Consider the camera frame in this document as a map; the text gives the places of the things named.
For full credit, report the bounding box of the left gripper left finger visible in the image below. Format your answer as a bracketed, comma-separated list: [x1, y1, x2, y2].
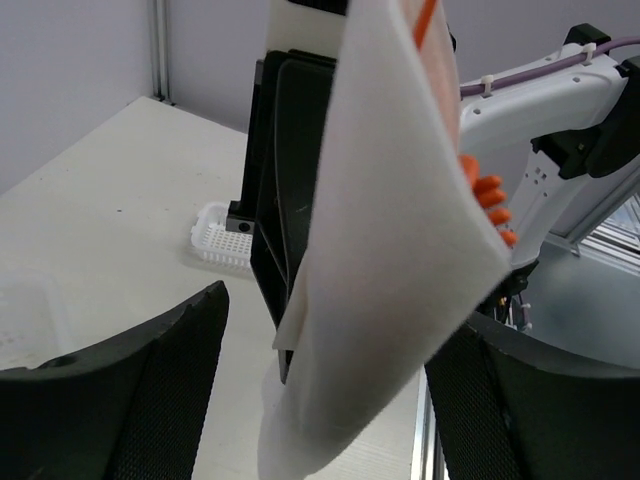
[1, 281, 230, 479]

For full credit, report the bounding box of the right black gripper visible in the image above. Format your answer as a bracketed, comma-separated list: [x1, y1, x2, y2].
[225, 48, 337, 386]

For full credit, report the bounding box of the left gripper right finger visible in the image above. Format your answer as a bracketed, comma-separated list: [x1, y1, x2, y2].
[425, 314, 639, 479]

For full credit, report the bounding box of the white paper napkin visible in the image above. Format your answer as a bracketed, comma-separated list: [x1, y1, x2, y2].
[258, 1, 510, 479]

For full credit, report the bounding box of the orange plastic fork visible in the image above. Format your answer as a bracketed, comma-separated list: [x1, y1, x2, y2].
[458, 154, 518, 248]

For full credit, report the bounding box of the orange plastic knife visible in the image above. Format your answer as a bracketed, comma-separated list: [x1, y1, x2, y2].
[412, 0, 438, 50]

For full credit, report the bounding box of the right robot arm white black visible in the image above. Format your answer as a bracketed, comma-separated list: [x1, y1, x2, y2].
[227, 24, 639, 376]

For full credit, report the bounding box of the small white utensil tray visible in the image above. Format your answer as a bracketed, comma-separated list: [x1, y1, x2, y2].
[190, 202, 252, 274]

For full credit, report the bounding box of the large white plastic basket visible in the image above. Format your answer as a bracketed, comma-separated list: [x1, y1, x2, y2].
[0, 270, 75, 370]

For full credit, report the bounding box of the right aluminium frame post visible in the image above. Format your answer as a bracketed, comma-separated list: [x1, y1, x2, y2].
[148, 0, 174, 106]

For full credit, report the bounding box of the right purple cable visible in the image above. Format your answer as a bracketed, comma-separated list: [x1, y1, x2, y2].
[458, 36, 640, 99]

